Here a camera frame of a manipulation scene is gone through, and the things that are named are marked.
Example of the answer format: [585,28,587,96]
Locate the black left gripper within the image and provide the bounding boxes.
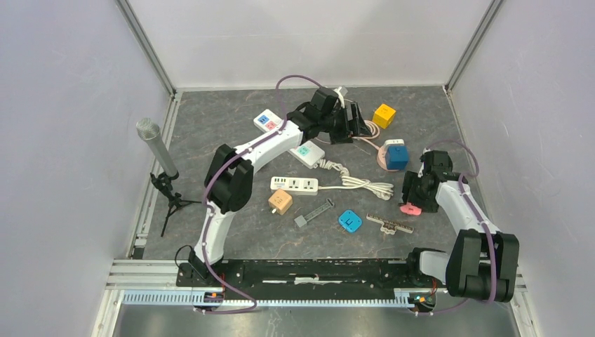
[320,103,372,146]

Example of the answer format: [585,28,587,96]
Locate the pink and blue block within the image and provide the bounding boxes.
[400,202,422,216]

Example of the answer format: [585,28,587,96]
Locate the yellow cube plug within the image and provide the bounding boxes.
[372,103,396,129]

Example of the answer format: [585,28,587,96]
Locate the pink round socket base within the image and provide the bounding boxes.
[376,146,397,172]

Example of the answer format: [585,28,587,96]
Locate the dark blue cube socket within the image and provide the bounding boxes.
[385,144,409,171]

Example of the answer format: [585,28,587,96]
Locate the long white power strip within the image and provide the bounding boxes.
[253,108,326,170]

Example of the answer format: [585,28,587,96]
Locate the blue plug adapter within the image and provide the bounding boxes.
[337,209,363,233]

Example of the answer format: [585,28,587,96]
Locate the small white power strip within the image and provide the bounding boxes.
[269,176,319,196]

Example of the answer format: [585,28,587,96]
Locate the beige dragon plug adapter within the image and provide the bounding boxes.
[268,189,293,215]

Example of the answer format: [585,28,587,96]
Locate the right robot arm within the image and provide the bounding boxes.
[402,149,520,303]

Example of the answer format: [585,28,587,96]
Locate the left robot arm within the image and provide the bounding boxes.
[189,87,370,286]

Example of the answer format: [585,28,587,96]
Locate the white flat plug adapter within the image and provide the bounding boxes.
[383,139,405,147]

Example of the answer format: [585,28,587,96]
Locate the beige toothed ruler piece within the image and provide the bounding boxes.
[366,213,414,235]

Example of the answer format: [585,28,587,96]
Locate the silver microphone on stand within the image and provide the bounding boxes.
[135,117,201,237]

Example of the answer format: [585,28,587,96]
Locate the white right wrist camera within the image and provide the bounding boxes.
[417,147,431,178]

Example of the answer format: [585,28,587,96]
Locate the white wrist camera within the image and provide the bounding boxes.
[333,86,347,108]
[417,147,431,178]

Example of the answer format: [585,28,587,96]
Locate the white power strip cable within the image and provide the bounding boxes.
[316,159,395,201]

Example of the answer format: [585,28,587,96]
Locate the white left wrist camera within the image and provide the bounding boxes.
[333,86,347,108]

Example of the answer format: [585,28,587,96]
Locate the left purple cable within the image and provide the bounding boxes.
[202,74,335,316]

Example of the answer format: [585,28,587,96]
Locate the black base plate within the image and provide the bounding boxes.
[176,258,445,302]

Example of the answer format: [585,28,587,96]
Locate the aluminium front rail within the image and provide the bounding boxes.
[105,259,528,308]

